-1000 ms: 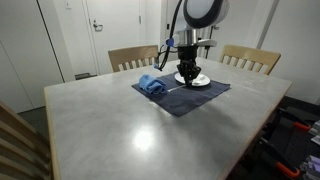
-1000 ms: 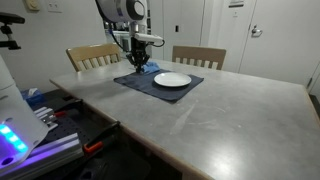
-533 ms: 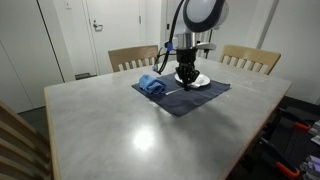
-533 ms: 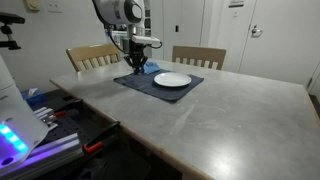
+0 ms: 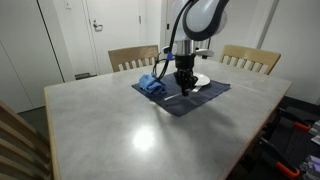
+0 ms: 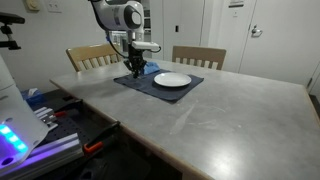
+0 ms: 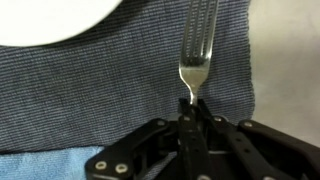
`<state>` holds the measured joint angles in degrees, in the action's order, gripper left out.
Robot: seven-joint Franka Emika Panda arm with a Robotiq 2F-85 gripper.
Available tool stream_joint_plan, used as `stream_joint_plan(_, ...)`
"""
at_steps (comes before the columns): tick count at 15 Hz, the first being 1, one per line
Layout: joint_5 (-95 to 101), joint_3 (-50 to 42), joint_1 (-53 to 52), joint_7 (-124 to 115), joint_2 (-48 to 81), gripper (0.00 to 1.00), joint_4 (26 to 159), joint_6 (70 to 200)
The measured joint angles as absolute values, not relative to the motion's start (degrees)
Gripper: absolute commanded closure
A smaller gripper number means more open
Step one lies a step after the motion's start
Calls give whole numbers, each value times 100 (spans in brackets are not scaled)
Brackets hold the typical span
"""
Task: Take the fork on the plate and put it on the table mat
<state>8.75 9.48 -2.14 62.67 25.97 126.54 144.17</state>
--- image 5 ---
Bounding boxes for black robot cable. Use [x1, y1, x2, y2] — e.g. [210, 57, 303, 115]
[152, 0, 196, 81]

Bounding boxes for grey aluminium blocks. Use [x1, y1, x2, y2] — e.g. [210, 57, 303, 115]
[308, 119, 320, 146]

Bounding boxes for aluminium profile rail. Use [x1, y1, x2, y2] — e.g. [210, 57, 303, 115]
[299, 154, 320, 180]

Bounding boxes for black perforated base board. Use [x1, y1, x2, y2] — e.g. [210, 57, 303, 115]
[263, 96, 320, 180]

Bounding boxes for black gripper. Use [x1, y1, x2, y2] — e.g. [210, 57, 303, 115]
[173, 54, 199, 97]

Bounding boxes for white door with lever handle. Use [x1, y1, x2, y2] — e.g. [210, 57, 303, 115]
[83, 0, 143, 76]

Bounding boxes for dark blue woven table mat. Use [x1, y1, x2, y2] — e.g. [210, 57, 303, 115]
[131, 69, 232, 118]

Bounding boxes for crumpled light blue cloth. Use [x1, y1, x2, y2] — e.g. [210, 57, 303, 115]
[138, 73, 168, 95]

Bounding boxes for black clamp with red handle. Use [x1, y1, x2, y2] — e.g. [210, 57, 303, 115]
[279, 109, 313, 132]

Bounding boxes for silver lever door handle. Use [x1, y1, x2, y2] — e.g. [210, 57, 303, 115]
[91, 19, 104, 33]

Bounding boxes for light wooden slat-back chair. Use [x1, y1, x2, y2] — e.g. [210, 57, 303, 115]
[107, 44, 161, 73]
[218, 43, 282, 76]
[0, 100, 54, 180]

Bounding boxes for black clamp with orange handle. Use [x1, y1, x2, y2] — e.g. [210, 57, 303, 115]
[259, 137, 302, 180]

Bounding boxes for round white plate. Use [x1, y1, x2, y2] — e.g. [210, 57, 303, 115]
[192, 72, 211, 88]

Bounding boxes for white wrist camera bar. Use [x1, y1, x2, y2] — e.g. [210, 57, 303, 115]
[162, 45, 215, 58]

